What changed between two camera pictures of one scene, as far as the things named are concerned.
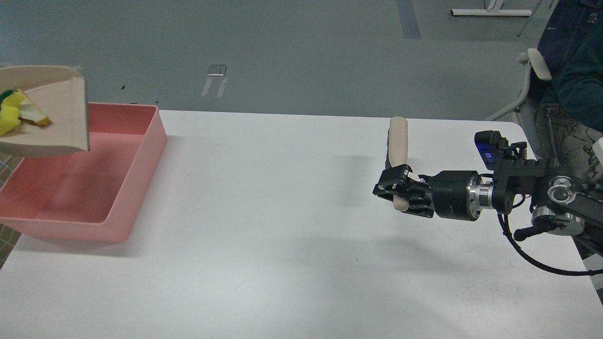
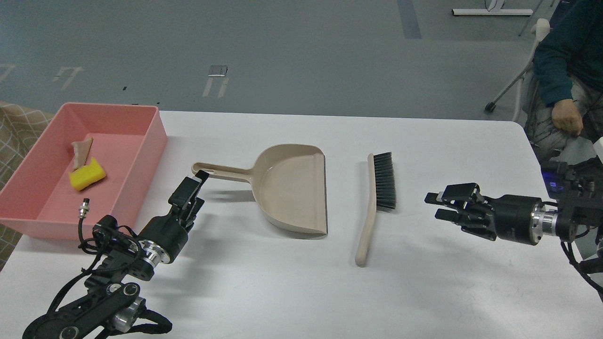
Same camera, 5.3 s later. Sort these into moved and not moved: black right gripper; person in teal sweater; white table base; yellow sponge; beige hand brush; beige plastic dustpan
Moved: yellow sponge; black right gripper; beige plastic dustpan; beige hand brush
Not moved: person in teal sweater; white table base
